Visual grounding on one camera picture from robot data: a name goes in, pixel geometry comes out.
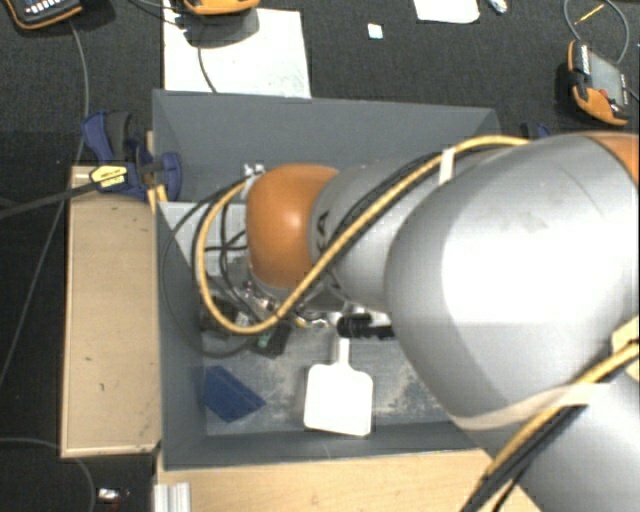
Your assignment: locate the blue sponge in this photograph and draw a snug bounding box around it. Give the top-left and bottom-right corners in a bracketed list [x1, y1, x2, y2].
[202, 364, 268, 424]

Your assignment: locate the white flat paddle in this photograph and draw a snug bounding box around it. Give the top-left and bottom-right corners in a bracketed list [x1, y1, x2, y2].
[302, 337, 375, 438]

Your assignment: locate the pale wood flat board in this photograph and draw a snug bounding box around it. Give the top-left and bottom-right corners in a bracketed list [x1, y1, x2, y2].
[59, 164, 164, 459]

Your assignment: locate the grey metal bin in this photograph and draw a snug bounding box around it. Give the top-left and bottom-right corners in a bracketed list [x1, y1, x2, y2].
[150, 88, 503, 472]

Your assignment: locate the black cylinder on white bracket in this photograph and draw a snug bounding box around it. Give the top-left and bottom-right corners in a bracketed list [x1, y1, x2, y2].
[295, 309, 397, 342]

